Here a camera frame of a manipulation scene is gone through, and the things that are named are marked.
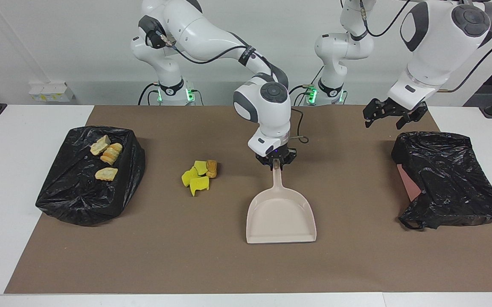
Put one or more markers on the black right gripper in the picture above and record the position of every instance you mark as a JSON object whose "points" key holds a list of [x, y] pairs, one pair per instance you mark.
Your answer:
{"points": [[278, 157]]}

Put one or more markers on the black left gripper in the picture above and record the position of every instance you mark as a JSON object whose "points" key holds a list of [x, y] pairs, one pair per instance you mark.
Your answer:
{"points": [[406, 106]]}

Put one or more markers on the beige plastic dustpan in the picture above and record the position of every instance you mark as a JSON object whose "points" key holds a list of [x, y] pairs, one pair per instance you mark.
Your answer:
{"points": [[280, 221]]}

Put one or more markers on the brown bread piece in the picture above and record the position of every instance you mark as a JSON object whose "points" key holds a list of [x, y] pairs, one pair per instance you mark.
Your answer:
{"points": [[212, 168]]}

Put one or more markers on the yellow sponge piece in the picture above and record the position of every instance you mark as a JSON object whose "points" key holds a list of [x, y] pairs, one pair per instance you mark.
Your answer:
{"points": [[187, 178], [201, 167], [199, 184]]}

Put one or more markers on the ridged orange yellow foam piece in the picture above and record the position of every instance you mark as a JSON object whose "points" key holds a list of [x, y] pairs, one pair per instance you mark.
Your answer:
{"points": [[111, 154]]}

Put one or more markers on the round pale yellow foam piece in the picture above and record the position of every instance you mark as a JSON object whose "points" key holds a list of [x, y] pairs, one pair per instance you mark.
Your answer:
{"points": [[106, 174]]}

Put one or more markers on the wedge pale yellow foam piece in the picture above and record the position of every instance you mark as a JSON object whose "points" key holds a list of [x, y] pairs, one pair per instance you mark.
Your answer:
{"points": [[100, 146]]}

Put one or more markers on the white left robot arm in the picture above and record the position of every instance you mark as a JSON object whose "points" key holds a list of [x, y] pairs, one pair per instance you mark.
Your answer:
{"points": [[433, 55]]}

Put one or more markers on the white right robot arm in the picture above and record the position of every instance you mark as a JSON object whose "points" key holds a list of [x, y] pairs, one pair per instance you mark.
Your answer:
{"points": [[271, 115]]}

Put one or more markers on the crumpled black trash bag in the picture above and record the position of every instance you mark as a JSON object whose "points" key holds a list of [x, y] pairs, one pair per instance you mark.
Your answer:
{"points": [[455, 179]]}

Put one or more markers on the bulky black trash bag bin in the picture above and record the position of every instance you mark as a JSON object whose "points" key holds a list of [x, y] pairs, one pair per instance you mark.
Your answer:
{"points": [[79, 196]]}

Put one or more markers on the pink box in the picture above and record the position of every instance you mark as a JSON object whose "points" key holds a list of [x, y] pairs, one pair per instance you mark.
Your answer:
{"points": [[408, 183]]}

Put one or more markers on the brown table mat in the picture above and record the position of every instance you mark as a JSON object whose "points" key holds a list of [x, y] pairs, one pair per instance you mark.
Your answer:
{"points": [[228, 264]]}

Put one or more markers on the white wall socket box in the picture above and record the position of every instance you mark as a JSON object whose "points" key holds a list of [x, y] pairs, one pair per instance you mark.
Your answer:
{"points": [[51, 94]]}

